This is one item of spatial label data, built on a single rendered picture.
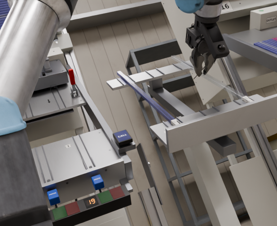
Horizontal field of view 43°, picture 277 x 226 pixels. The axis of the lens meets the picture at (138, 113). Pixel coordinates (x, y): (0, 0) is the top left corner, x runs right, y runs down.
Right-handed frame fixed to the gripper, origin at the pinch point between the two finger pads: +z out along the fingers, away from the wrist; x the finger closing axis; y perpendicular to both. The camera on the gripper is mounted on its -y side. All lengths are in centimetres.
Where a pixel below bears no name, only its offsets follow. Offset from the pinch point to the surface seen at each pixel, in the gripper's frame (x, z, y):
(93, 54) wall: -48, 190, 322
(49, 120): 48, 38, 41
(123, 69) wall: -80, 206, 295
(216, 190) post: 11.0, 19.0, -30.5
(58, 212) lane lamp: 56, 4, -30
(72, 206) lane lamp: 52, 4, -30
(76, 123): 37, 41, 38
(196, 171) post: 13.9, 17.0, -23.2
